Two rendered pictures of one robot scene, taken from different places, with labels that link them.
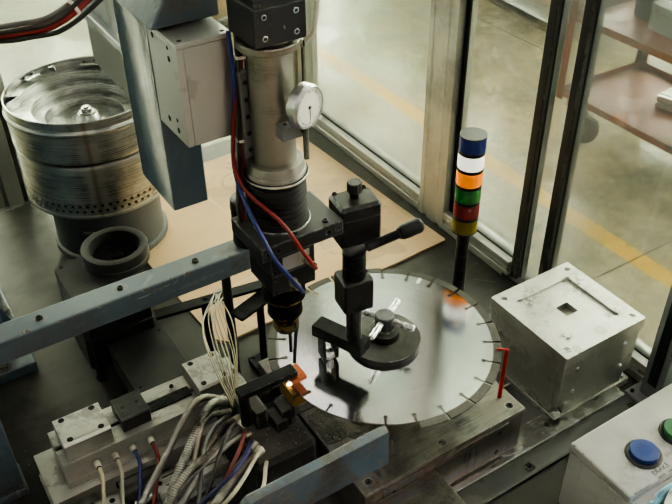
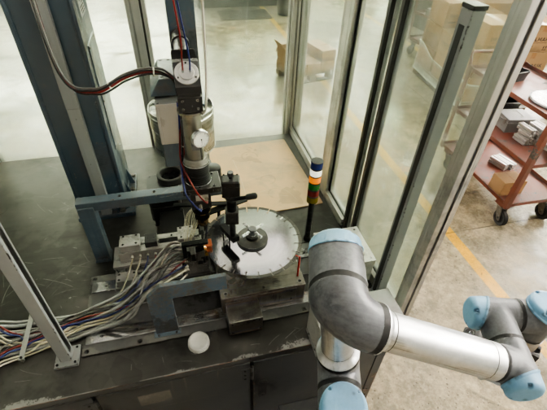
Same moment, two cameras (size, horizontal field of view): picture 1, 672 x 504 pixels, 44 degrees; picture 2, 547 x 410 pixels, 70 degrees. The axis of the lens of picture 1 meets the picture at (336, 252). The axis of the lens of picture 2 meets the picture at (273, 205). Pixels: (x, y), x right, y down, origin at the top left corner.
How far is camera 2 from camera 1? 0.43 m
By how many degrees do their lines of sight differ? 13
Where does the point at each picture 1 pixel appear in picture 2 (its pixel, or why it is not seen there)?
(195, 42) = (164, 105)
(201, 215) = (226, 167)
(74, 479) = (123, 260)
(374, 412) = (231, 267)
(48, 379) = (137, 220)
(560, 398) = not seen: hidden behind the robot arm
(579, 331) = not seen: hidden behind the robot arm
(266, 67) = (186, 120)
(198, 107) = (165, 130)
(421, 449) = (253, 287)
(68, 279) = (149, 182)
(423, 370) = (260, 255)
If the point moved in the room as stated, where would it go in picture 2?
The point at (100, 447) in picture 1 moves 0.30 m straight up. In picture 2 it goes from (134, 250) to (115, 187)
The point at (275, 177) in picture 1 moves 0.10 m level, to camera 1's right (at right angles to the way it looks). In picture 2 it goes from (190, 163) to (224, 171)
